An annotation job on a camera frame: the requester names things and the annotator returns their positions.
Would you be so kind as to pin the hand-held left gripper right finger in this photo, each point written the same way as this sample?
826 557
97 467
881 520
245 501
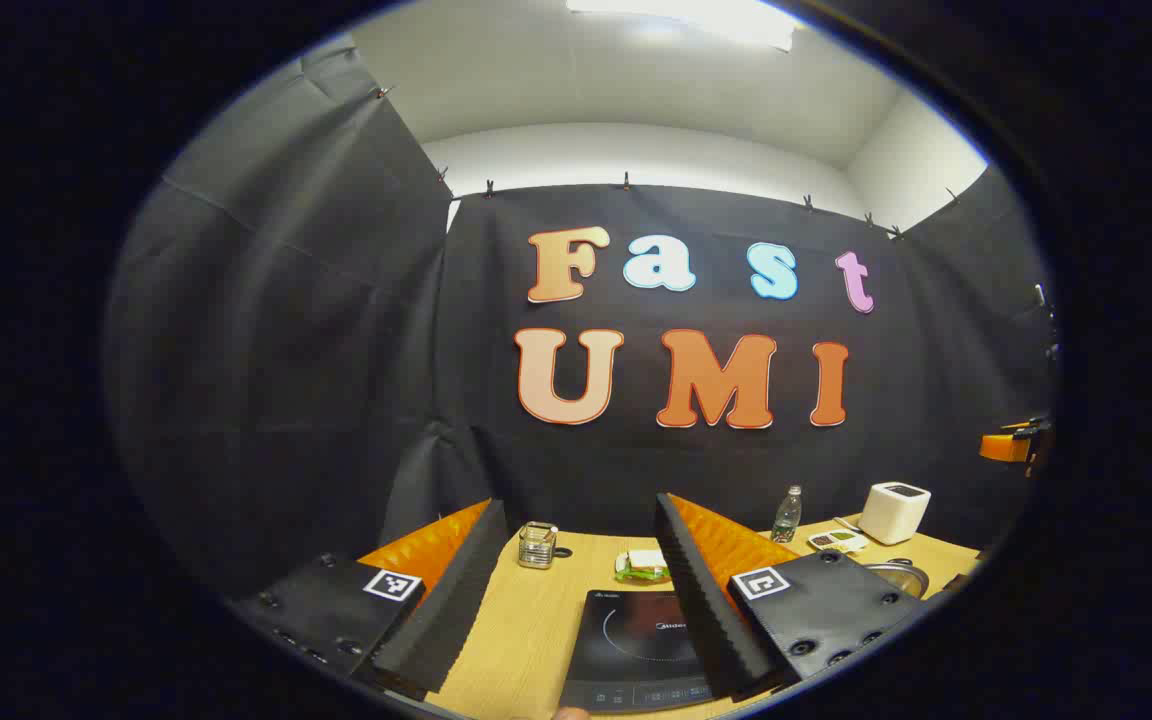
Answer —
701 600

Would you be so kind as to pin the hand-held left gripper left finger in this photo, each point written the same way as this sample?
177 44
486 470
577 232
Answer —
456 610

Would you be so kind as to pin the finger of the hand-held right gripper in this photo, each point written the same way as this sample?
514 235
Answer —
1004 447

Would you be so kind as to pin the black induction cooktop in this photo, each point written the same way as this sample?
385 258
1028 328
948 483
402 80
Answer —
626 640

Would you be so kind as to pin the stainless steel pot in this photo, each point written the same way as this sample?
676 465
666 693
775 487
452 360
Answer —
898 575

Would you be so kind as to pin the sandwich with lettuce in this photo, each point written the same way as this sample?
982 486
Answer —
644 563

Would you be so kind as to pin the clear plastic water bottle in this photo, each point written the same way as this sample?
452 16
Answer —
787 518

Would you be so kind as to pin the white toaster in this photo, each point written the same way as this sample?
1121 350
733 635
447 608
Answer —
894 512

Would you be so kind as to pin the white divided bean dish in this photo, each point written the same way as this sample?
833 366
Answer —
838 541

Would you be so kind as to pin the black backdrop cloth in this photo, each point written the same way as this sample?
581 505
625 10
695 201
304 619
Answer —
336 350

